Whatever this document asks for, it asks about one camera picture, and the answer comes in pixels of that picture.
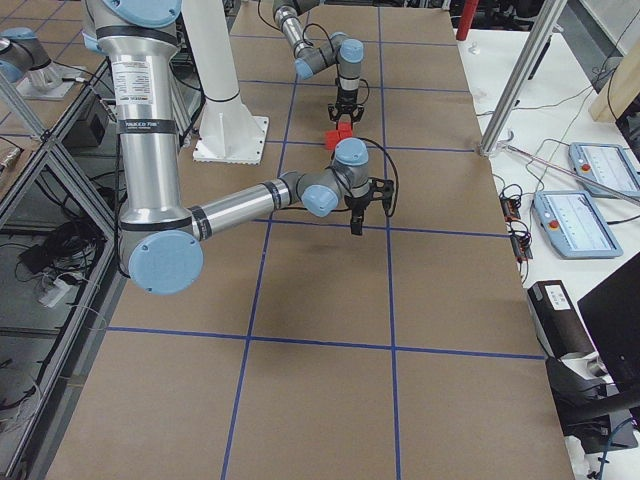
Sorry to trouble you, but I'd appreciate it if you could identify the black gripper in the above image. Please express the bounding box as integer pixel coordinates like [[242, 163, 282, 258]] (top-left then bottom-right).
[[327, 88, 364, 122], [346, 192, 373, 235]]

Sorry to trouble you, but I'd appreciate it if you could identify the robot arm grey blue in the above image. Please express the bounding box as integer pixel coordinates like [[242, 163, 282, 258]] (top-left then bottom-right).
[[272, 1, 365, 124], [84, 1, 374, 295]]

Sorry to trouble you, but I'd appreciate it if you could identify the red cylinder on table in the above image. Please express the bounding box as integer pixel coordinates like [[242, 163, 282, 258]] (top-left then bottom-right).
[[456, 0, 479, 41]]

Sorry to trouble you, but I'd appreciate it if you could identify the near teach pendant tablet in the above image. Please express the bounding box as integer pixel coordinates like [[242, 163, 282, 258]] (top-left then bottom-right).
[[533, 190, 623, 259]]

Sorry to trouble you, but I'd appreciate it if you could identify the teach pendant tablet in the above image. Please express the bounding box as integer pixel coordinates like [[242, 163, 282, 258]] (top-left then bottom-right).
[[533, 190, 623, 259], [569, 142, 639, 199]]

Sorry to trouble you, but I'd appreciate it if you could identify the black box device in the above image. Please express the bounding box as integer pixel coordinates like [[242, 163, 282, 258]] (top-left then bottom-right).
[[526, 280, 596, 360]]

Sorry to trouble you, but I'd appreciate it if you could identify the far teach pendant tablet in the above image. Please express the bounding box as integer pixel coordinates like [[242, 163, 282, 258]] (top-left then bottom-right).
[[569, 142, 639, 199]]

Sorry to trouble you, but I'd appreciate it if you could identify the black monitor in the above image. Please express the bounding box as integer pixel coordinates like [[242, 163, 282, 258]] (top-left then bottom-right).
[[578, 254, 639, 389]]

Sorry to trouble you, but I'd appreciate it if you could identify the white pedestal base plate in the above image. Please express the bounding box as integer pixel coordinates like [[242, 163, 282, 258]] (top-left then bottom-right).
[[193, 98, 269, 165]]

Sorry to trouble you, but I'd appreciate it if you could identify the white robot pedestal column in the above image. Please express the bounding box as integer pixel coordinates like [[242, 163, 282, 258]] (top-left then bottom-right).
[[181, 0, 239, 103]]

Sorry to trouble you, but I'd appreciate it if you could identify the aluminium frame post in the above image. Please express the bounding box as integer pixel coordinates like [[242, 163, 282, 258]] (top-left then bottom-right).
[[478, 0, 567, 157]]

